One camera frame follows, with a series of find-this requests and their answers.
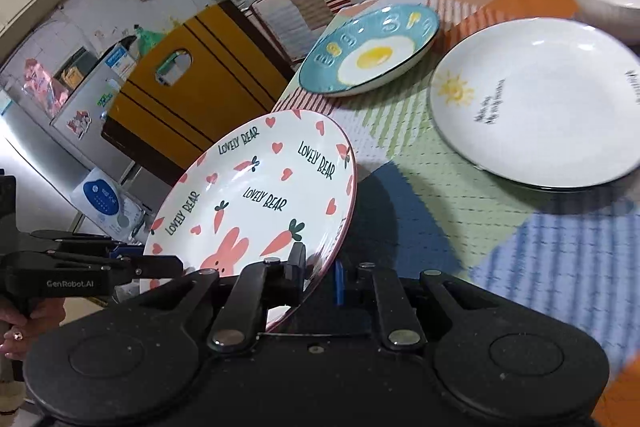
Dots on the silver refrigerator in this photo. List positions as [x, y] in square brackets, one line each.
[57, 120]

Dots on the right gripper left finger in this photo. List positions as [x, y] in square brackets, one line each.
[261, 287]

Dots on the white sun plate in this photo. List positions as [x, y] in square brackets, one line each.
[542, 102]

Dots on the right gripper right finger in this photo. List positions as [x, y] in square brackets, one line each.
[379, 293]

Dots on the yellow wooden chair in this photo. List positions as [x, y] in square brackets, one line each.
[201, 81]

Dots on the blue fried egg plate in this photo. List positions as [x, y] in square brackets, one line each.
[369, 51]

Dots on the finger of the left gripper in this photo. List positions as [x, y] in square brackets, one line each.
[155, 267]

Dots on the pink bunny carrot plate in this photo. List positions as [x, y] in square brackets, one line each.
[281, 179]

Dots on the person's left hand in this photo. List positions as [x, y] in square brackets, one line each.
[24, 331]

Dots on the colourful patchwork tablecloth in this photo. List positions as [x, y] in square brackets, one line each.
[420, 205]

